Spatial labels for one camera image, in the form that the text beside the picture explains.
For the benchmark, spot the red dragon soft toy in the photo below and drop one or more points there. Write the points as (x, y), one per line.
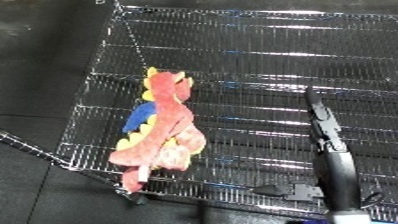
(169, 126)

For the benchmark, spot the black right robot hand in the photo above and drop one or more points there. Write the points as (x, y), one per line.
(331, 156)

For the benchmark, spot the pale right robot arm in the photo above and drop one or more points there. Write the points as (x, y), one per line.
(348, 217)

